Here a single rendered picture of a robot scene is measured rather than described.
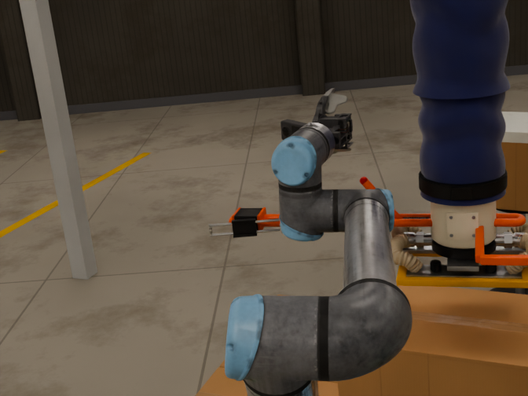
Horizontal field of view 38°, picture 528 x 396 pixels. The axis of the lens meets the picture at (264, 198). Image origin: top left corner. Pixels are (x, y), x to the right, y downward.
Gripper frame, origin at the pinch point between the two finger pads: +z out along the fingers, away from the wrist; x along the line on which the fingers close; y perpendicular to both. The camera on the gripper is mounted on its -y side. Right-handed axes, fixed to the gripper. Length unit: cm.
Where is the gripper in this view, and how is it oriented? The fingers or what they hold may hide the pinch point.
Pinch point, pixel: (333, 119)
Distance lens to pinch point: 187.2
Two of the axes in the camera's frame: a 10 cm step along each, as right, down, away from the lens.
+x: -1.0, -9.4, -3.2
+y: 9.3, 0.3, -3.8
